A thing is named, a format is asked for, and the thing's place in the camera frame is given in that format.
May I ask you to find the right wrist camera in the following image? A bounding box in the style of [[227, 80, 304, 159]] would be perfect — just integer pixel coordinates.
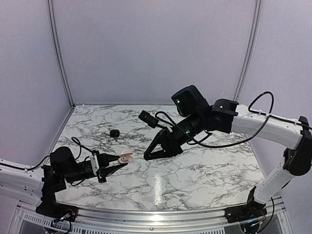
[[138, 110, 159, 128]]

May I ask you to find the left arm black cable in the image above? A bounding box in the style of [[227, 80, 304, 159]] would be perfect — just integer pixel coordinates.
[[21, 136, 95, 187]]

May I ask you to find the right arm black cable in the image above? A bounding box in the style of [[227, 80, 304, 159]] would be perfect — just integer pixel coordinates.
[[155, 91, 312, 148]]

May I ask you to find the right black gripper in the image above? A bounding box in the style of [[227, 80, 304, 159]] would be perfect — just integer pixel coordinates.
[[144, 110, 205, 160]]

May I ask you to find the aluminium corner post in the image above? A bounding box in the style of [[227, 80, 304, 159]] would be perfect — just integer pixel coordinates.
[[233, 0, 263, 102], [46, 0, 75, 109]]

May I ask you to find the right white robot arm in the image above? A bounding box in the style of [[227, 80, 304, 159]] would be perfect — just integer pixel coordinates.
[[144, 85, 312, 218]]

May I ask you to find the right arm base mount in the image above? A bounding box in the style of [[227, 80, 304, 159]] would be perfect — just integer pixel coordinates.
[[224, 187, 267, 223]]

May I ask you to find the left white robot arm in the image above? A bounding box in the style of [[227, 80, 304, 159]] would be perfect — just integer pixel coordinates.
[[0, 147, 133, 221]]

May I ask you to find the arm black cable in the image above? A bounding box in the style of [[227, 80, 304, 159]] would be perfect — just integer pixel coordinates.
[[155, 91, 312, 148], [21, 136, 95, 187]]

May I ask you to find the right aluminium corner post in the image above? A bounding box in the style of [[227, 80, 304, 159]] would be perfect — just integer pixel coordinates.
[[233, 0, 263, 102]]

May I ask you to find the aluminium front rail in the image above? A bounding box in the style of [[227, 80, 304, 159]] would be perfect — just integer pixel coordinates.
[[14, 201, 288, 234]]

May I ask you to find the black earbud charging case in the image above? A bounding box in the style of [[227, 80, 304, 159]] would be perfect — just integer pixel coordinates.
[[109, 129, 120, 138]]

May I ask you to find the left aluminium corner post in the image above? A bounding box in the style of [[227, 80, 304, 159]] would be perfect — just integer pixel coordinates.
[[46, 0, 75, 109]]

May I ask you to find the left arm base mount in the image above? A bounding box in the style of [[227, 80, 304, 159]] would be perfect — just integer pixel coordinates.
[[35, 191, 78, 222]]

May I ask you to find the white round charging case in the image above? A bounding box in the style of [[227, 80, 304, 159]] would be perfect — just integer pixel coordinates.
[[117, 150, 133, 164]]

